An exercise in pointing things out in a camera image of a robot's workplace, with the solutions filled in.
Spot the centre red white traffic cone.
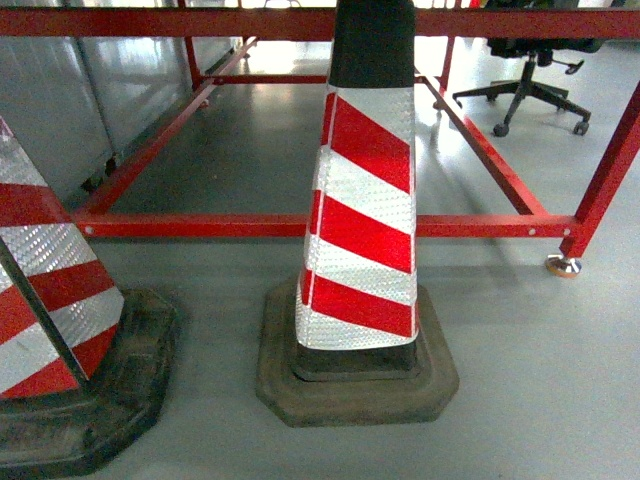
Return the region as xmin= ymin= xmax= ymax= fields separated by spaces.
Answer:
xmin=256 ymin=1 xmax=459 ymax=427

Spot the red white traffic cone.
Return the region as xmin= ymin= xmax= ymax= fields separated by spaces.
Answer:
xmin=1 ymin=127 xmax=177 ymax=479
xmin=256 ymin=1 xmax=459 ymax=427

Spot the left red white traffic cone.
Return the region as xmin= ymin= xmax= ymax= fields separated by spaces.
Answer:
xmin=1 ymin=127 xmax=177 ymax=479

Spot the black office chair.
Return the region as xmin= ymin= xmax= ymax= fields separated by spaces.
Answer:
xmin=452 ymin=0 xmax=606 ymax=138

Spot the red metal frame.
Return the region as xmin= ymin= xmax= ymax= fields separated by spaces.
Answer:
xmin=1 ymin=1 xmax=639 ymax=259

